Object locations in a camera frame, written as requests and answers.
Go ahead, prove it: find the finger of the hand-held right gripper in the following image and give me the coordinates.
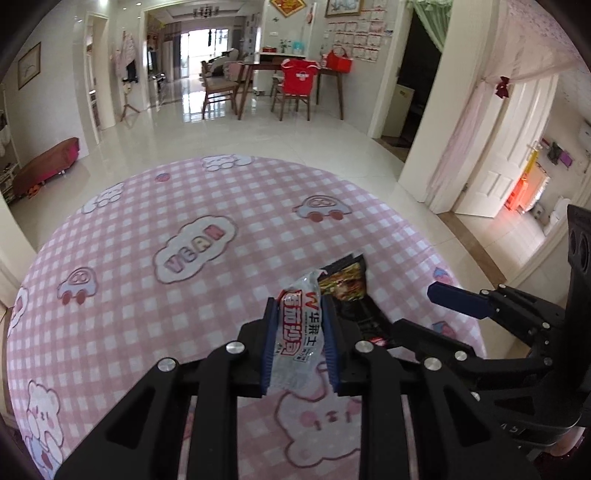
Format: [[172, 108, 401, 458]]
[[392, 318, 552, 388], [427, 281, 573, 356]]

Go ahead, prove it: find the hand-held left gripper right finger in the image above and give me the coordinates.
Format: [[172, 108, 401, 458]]
[[321, 294, 541, 480]]

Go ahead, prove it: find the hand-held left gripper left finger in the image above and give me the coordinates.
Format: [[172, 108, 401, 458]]
[[54, 296, 282, 480]]

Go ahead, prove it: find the white snack packet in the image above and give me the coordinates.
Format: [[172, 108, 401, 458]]
[[273, 270, 334, 393]]

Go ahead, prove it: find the dark snack packet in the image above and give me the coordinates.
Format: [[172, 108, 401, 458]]
[[318, 253, 399, 348]]

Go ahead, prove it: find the orange red bin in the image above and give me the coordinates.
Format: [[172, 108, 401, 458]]
[[505, 178, 530, 212]]

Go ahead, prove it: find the white toilet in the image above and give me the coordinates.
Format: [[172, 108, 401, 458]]
[[542, 196, 571, 236]]

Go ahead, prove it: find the pink checkered blanket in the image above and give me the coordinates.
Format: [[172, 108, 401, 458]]
[[4, 154, 488, 480]]

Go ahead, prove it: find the white panel door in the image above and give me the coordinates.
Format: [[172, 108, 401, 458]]
[[455, 76, 559, 217]]

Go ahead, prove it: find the purple hanging cloth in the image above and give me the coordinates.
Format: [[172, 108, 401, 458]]
[[547, 143, 574, 168]]

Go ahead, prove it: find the beige cabinet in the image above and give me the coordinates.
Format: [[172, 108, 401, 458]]
[[394, 84, 416, 139]]

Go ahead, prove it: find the wooden chair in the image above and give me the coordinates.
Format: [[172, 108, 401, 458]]
[[201, 60, 241, 116], [270, 60, 321, 121]]

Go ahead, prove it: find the red basket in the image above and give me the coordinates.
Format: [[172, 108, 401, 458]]
[[325, 45, 354, 72]]

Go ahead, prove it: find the red shirt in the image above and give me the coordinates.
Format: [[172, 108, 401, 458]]
[[281, 59, 321, 95]]

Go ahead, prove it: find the green curtain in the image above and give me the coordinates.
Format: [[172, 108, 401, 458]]
[[406, 0, 451, 51]]

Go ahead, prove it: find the wooden dining table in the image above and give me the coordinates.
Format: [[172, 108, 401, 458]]
[[238, 55, 345, 121]]

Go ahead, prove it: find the brown bench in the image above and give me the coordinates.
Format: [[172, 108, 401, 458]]
[[11, 137, 80, 199]]

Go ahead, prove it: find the white sideboard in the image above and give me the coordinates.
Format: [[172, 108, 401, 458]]
[[253, 50, 309, 95]]

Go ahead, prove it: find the shoe rack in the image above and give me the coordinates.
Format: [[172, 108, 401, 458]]
[[0, 159, 21, 206]]

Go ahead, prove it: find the wide framed picture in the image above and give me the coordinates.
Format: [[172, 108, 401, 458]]
[[324, 0, 365, 18]]

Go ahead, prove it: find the wooden coat rack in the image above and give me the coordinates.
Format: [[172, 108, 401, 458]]
[[113, 30, 141, 121]]

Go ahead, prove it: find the group of wall certificates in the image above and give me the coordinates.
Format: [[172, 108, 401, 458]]
[[323, 9, 395, 63]]

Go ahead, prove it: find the red diamond wall decoration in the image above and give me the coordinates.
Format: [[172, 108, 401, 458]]
[[270, 0, 315, 18]]

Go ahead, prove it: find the framed wall picture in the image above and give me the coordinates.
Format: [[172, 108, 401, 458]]
[[17, 42, 42, 89]]

